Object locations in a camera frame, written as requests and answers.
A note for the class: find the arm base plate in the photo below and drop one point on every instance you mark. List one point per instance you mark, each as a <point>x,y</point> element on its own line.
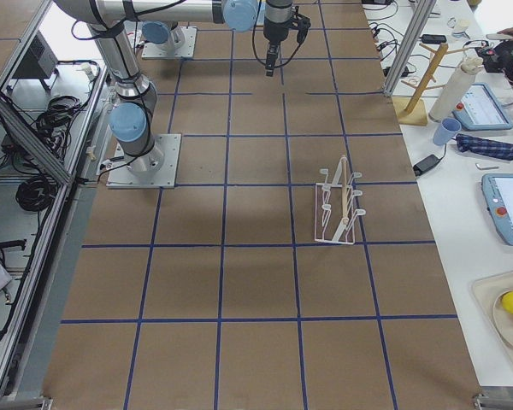
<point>180,44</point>
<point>156,169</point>

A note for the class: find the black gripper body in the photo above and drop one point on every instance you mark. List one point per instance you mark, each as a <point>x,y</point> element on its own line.
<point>276,31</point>

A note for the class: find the blue plastic cup on desk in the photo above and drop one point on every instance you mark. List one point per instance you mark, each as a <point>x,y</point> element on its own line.
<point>447,129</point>

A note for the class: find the blue teach pendant near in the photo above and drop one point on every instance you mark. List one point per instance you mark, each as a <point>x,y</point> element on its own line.
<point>497,189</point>

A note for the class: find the wooden mug tree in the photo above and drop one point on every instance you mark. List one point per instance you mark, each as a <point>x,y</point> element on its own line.
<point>411,111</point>

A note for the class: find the blue teach pendant far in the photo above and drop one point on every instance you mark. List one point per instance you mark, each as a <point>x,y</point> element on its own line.
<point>480,110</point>

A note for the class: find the black power adapter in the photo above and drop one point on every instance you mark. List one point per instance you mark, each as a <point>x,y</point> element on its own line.
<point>426,164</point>

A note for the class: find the folded blue plaid umbrella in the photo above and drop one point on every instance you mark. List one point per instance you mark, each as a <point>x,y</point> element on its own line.
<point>485,147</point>

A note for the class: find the white wire cup rack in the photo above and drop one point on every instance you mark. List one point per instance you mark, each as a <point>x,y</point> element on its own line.
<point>336,210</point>

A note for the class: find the blue teach pendant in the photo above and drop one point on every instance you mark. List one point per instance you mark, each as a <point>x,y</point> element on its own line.
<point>497,189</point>
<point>480,110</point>

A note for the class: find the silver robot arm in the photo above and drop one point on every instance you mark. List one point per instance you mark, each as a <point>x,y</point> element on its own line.
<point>130,120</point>

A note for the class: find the beige plate on desk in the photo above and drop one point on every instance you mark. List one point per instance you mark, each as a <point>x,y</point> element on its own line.
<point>503,319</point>

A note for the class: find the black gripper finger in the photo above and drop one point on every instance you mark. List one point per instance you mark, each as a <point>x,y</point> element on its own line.
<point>273,51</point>

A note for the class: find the aluminium frame post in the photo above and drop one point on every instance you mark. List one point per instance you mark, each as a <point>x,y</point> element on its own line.
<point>413,32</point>

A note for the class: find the beige tray on desk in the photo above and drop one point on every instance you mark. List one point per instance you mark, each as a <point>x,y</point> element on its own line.
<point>486,291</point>

